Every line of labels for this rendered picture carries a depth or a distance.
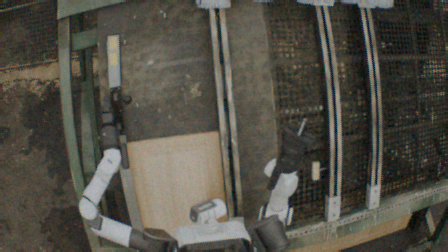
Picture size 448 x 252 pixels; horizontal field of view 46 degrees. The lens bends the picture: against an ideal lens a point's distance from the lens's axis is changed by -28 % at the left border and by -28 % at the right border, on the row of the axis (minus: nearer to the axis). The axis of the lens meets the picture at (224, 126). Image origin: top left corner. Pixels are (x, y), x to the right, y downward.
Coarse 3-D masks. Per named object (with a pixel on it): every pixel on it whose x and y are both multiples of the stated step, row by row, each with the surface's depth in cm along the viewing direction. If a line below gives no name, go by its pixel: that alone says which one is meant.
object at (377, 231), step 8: (424, 176) 321; (360, 192) 315; (296, 208) 311; (320, 208) 313; (408, 216) 350; (384, 224) 347; (392, 224) 351; (400, 224) 354; (360, 232) 345; (368, 232) 348; (376, 232) 351; (384, 232) 354; (328, 240) 341; (336, 240) 343; (344, 240) 346; (352, 240) 349; (360, 240) 352; (368, 240) 355; (304, 248) 340; (312, 248) 342; (320, 248) 345; (328, 248) 347; (336, 248) 350; (344, 248) 353
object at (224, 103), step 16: (224, 0) 241; (208, 16) 261; (224, 16) 258; (224, 32) 260; (224, 48) 261; (224, 64) 263; (224, 80) 268; (224, 96) 270; (224, 112) 271; (224, 128) 269; (224, 144) 271; (224, 160) 273; (224, 176) 276; (240, 192) 277; (240, 208) 279
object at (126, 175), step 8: (112, 72) 260; (112, 80) 260; (120, 80) 261; (120, 136) 267; (120, 160) 269; (120, 168) 270; (128, 176) 272; (128, 184) 273; (128, 192) 273; (128, 200) 274; (136, 200) 275; (128, 208) 275; (136, 208) 276; (136, 216) 277; (136, 224) 278
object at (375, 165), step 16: (368, 0) 254; (368, 16) 266; (368, 32) 272; (368, 48) 270; (368, 64) 273; (368, 80) 277; (368, 96) 281; (368, 112) 284; (368, 128) 287; (368, 160) 291; (368, 176) 292; (368, 192) 292; (368, 208) 292
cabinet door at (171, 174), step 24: (144, 144) 272; (168, 144) 273; (192, 144) 275; (216, 144) 276; (144, 168) 274; (168, 168) 276; (192, 168) 277; (216, 168) 279; (144, 192) 277; (168, 192) 279; (192, 192) 280; (216, 192) 281; (144, 216) 279; (168, 216) 281
